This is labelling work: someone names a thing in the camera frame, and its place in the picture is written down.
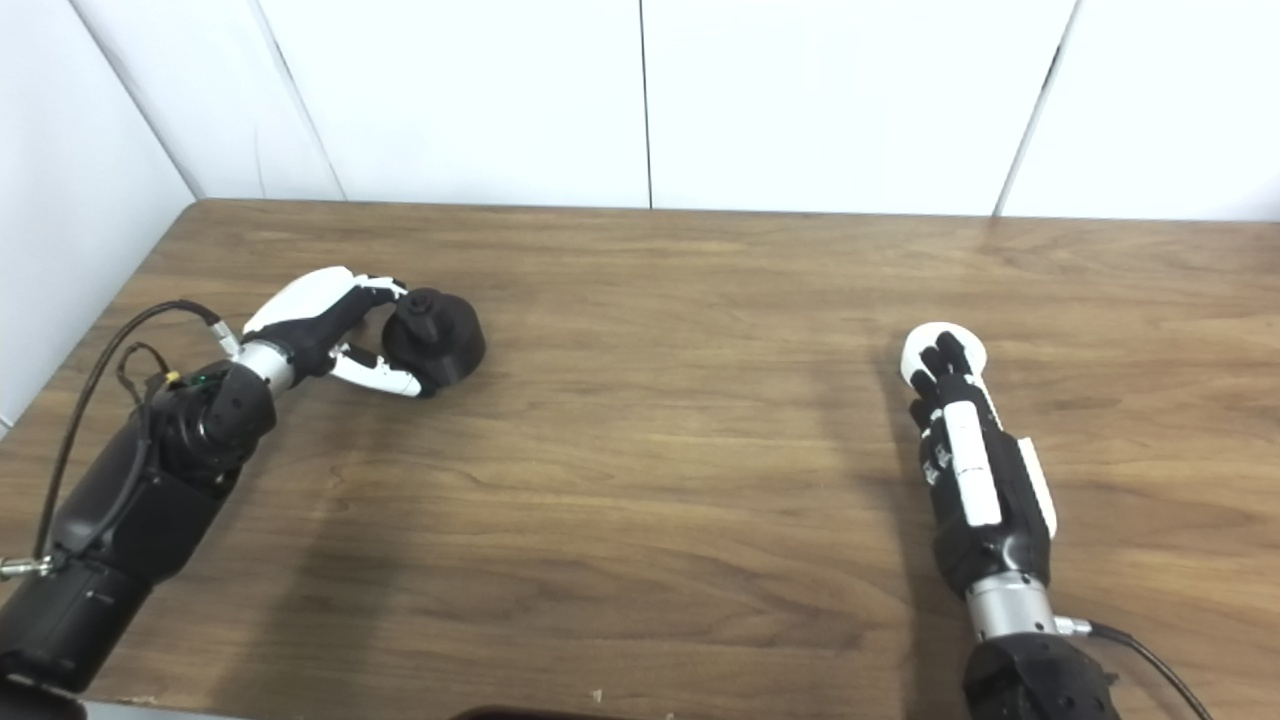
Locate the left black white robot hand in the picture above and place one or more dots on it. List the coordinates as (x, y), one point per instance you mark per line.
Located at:
(300, 310)

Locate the round black part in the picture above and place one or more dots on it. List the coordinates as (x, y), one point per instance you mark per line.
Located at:
(440, 335)

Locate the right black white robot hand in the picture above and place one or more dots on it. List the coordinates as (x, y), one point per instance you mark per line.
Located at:
(985, 500)

